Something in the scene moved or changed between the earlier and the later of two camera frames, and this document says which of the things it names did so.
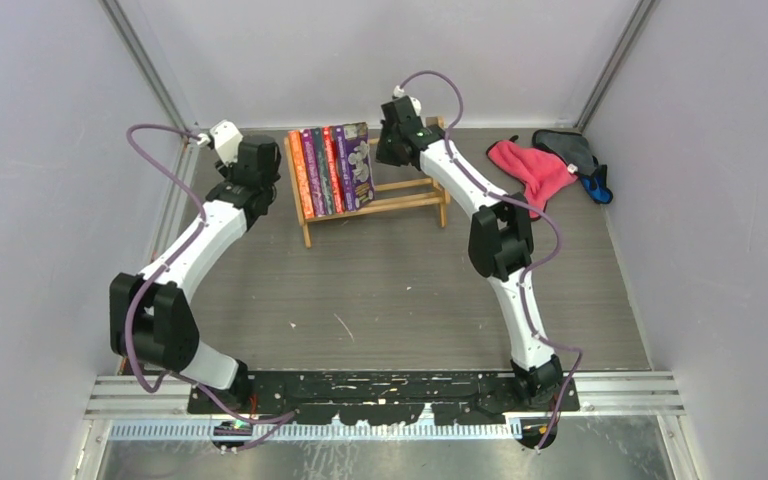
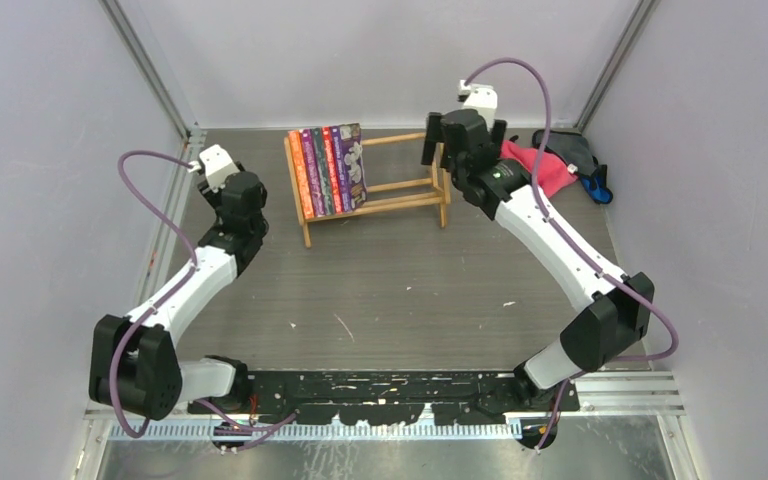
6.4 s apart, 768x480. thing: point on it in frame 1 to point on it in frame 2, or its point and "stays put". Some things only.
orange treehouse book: (302, 173) stays put
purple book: (313, 173) stays put
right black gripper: (380, 154) to (436, 135)
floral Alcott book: (322, 173) stays put
